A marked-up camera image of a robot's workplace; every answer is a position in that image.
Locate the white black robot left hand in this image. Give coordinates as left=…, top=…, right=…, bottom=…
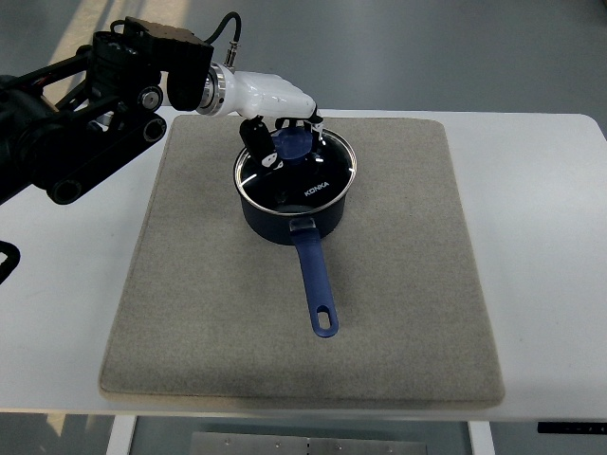
left=196, top=63, right=322, bottom=170

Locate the glass lid with blue knob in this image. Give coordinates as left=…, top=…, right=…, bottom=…
left=234, top=127, right=357, bottom=215

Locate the dark blue saucepan blue handle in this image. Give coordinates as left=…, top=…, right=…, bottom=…
left=235, top=182, right=350, bottom=338

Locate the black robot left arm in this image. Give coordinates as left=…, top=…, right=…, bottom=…
left=1, top=11, right=242, bottom=205

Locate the grey felt mat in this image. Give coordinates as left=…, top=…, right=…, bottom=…
left=98, top=114, right=506, bottom=408

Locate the white table leg left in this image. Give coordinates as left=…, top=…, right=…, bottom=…
left=105, top=415, right=138, bottom=455

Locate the white table leg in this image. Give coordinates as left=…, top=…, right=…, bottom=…
left=468, top=421, right=496, bottom=455
left=105, top=415, right=138, bottom=455

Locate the white table leg right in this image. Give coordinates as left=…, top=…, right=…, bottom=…
left=468, top=421, right=496, bottom=455

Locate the black table control panel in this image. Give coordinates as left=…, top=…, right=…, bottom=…
left=537, top=422, right=606, bottom=435

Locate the grey metal base plate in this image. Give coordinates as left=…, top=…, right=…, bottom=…
left=189, top=432, right=428, bottom=455

